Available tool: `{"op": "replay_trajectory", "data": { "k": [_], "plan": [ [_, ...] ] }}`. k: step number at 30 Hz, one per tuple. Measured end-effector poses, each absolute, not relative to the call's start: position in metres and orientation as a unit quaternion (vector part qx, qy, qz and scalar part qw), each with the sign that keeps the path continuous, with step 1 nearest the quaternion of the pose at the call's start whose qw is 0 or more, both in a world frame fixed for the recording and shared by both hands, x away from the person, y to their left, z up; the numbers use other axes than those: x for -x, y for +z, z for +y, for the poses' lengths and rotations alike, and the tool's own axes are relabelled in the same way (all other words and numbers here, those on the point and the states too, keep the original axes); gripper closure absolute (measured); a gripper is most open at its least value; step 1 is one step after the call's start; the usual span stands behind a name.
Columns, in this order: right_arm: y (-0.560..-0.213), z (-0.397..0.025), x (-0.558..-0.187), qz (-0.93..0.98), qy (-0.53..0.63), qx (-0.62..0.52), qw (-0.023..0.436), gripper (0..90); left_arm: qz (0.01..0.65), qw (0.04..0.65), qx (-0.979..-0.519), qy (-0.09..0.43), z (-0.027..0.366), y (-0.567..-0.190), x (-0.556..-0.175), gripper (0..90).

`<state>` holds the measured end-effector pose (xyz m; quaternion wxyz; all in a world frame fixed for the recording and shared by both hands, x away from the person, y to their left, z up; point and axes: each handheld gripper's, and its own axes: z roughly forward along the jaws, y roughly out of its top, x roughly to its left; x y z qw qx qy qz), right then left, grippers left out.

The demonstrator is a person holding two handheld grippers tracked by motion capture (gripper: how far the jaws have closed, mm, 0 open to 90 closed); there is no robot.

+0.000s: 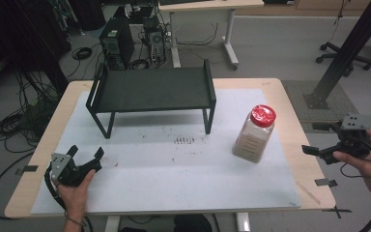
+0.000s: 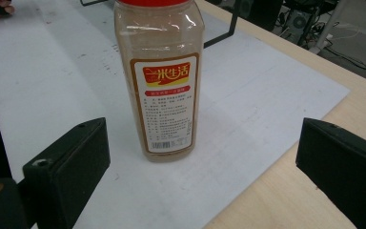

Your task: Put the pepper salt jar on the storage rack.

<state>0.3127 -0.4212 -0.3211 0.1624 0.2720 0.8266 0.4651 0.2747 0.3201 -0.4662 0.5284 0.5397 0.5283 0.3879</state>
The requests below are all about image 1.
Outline white table leg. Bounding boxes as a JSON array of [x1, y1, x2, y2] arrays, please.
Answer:
[[236, 212, 252, 232], [103, 215, 122, 232]]

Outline dark cloth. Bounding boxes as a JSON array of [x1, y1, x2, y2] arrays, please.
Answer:
[[173, 214, 214, 232]]

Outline person's left hand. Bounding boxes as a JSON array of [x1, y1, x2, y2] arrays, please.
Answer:
[[55, 169, 97, 222]]

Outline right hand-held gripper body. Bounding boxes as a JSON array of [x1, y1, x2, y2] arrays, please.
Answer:
[[334, 112, 371, 160]]

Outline pale tape strip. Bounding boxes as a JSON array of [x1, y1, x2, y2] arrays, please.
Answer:
[[296, 181, 322, 206]]

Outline dark curtain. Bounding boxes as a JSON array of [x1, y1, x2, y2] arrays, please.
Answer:
[[0, 0, 72, 96]]

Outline white foam mat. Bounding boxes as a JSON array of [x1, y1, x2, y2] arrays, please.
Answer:
[[30, 88, 302, 216]]

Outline black computer tower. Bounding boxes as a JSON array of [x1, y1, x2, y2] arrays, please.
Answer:
[[99, 15, 136, 71]]

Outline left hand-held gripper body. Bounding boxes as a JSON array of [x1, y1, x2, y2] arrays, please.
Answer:
[[50, 153, 103, 188]]

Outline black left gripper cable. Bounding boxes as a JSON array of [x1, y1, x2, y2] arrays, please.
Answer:
[[43, 162, 68, 211]]

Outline thin wrist band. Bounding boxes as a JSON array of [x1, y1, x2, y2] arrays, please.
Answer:
[[64, 210, 85, 227]]

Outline black metal stand post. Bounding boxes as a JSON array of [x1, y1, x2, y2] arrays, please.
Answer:
[[302, 0, 371, 110]]

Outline small grey computer tower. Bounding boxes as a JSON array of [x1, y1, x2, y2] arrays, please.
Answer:
[[142, 17, 167, 64]]

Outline coiled black cable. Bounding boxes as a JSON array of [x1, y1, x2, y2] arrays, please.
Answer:
[[71, 46, 93, 61]]

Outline black office chair base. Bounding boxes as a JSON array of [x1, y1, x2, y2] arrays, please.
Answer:
[[315, 27, 371, 78]]

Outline black tape piece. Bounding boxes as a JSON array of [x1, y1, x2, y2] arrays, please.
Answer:
[[14, 164, 40, 176], [314, 177, 339, 189]]

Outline clear jar with red lid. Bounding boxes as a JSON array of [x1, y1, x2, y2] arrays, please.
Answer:
[[231, 103, 277, 164]]

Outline pale wooden desk white legs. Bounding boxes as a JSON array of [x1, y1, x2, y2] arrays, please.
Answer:
[[157, 0, 266, 71]]

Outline black metal shelf rack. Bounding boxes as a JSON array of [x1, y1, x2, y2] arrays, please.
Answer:
[[85, 58, 217, 140]]

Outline grey floor mat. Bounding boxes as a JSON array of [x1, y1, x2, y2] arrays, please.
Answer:
[[281, 79, 371, 135]]

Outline tangle of black floor cables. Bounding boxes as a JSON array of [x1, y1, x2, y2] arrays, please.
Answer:
[[0, 69, 64, 155]]

